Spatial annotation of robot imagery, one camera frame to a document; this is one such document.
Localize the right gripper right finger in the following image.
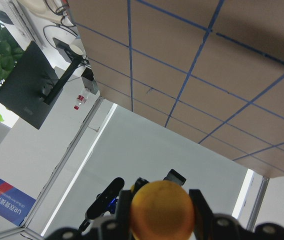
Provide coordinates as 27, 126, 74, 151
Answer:
188, 189, 284, 240

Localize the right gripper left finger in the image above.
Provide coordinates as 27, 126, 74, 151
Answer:
45, 190, 134, 240

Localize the yellow push button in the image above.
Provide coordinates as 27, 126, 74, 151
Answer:
129, 180, 196, 240

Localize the black depth camera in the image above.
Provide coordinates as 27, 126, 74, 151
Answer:
85, 177, 125, 220

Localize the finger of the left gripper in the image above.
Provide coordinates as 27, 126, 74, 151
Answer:
164, 168, 186, 186

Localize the blue red wall sign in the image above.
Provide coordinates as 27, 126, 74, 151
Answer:
0, 178, 36, 226

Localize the white paper cup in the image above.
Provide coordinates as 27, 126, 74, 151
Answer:
69, 44, 85, 56

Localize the black monitor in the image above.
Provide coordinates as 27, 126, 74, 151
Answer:
0, 41, 83, 130

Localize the plastic bottle red cap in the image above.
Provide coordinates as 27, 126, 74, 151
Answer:
73, 88, 90, 110

